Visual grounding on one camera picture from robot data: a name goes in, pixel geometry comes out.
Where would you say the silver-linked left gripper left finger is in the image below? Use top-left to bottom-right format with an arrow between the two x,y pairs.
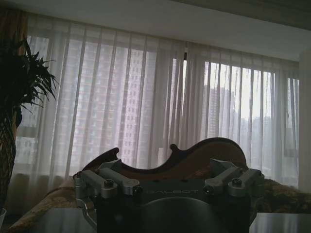
74,161 -> 140,199

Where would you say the brown wooden violin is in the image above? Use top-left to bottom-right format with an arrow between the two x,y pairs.
81,137 -> 250,182

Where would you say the brown heavy drape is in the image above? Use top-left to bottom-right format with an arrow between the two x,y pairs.
0,9 -> 28,57

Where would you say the white plant pot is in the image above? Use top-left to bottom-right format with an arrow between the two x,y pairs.
0,207 -> 7,233

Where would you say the sheer white curtain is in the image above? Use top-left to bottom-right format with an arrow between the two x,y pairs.
14,15 -> 301,190

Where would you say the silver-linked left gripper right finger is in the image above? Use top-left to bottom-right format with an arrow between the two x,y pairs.
204,159 -> 265,198

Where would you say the patterned brown sofa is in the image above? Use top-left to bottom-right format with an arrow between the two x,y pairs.
9,176 -> 311,230

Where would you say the tall dark leafy plant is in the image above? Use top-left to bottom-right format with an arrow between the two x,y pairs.
0,38 -> 59,210

